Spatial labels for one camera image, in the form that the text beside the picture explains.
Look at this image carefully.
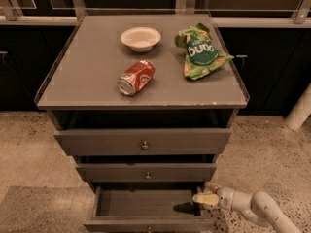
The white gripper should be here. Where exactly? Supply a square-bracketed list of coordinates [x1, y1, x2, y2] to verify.
[192, 182, 252, 213]

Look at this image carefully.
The grey bottom drawer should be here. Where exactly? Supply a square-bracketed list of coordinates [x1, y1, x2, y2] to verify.
[84, 183, 213, 233]

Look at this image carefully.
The grey drawer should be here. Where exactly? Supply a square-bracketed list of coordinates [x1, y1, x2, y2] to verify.
[54, 128, 231, 156]
[84, 183, 213, 233]
[77, 163, 217, 183]

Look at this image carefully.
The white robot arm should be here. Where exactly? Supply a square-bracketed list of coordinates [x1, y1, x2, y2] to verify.
[192, 182, 302, 233]

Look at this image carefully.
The grey drawer cabinet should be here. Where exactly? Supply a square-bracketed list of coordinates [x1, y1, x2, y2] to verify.
[36, 15, 249, 187]

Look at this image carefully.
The grey top drawer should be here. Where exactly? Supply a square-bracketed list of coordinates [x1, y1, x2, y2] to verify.
[54, 128, 231, 156]

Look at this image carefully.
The grey middle drawer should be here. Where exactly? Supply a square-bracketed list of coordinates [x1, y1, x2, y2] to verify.
[77, 163, 217, 183]

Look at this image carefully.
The green chip bag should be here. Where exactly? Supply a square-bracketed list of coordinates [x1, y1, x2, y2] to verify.
[174, 23, 233, 81]

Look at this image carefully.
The crushed red soda can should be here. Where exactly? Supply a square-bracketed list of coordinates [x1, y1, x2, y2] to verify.
[118, 60, 155, 96]

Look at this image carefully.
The white paper bowl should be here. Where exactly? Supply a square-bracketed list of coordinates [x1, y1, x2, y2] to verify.
[121, 27, 161, 52]

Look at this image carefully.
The white cylindrical post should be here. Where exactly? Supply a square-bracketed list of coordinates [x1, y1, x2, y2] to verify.
[285, 84, 311, 131]

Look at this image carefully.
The dark counter with metal rail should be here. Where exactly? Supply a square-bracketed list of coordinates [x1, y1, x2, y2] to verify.
[0, 0, 310, 116]

